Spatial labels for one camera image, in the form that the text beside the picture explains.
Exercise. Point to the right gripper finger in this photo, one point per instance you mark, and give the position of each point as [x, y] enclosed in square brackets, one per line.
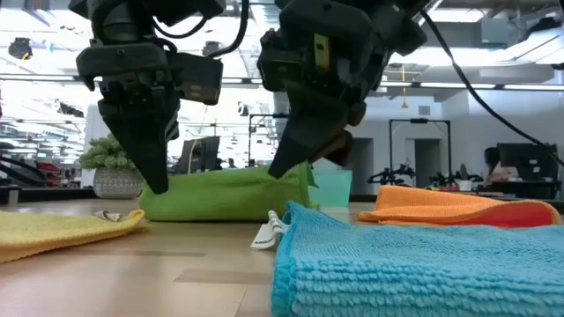
[308, 127]
[341, 149]

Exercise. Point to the small plant in white pot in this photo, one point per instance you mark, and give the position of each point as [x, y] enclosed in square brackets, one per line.
[463, 184]

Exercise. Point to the yellow microfiber towel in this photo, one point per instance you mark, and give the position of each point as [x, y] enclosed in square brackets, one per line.
[53, 233]

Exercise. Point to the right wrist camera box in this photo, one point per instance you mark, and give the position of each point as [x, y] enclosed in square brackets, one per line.
[273, 61]

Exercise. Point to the dark office desk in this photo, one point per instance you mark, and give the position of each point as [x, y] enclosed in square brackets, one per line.
[529, 189]

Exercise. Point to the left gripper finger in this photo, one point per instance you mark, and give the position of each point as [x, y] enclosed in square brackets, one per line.
[145, 141]
[172, 125]

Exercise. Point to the large black display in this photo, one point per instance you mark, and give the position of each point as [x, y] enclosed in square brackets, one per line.
[533, 160]

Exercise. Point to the black office monitor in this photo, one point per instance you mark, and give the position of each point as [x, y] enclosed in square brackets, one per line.
[205, 154]

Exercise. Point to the person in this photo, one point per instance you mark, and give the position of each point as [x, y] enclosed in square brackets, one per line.
[495, 169]

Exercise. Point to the orange microfiber towel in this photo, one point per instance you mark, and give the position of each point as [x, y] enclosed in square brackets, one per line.
[440, 204]

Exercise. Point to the green microfiber towel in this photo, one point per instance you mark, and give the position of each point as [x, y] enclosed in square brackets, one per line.
[220, 193]

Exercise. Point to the green plant in patterned pot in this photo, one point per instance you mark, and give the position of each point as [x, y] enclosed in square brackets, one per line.
[114, 182]

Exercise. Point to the black ceiling device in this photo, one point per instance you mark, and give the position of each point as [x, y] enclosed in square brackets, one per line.
[20, 48]

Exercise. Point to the teal translucent plastic basket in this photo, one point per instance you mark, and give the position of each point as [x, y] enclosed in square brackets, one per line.
[335, 189]

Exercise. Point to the blue microfiber towel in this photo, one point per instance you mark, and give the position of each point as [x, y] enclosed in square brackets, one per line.
[418, 273]

